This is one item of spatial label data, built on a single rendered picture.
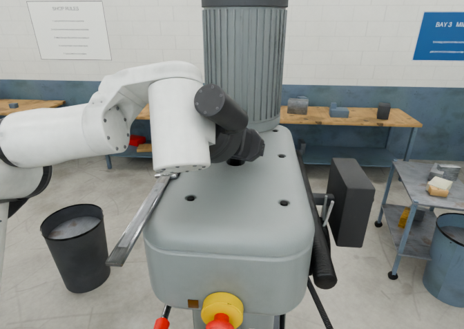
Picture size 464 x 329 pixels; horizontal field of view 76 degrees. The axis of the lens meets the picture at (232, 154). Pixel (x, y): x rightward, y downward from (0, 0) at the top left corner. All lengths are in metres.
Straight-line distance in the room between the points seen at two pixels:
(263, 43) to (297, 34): 4.07
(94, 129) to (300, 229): 0.29
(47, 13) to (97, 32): 0.77
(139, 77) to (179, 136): 0.08
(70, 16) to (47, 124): 5.16
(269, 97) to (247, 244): 0.41
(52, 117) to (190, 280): 0.28
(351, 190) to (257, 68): 0.42
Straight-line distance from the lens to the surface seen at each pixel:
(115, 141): 0.38
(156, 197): 0.47
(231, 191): 0.49
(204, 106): 0.31
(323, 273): 0.49
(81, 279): 2.96
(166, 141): 0.32
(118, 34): 5.20
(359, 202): 0.91
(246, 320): 0.73
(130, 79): 0.36
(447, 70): 5.51
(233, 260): 0.42
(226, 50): 0.68
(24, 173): 0.47
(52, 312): 3.05
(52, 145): 0.40
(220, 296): 0.46
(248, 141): 0.49
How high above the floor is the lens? 2.15
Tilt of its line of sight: 25 degrees down
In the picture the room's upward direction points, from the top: straight up
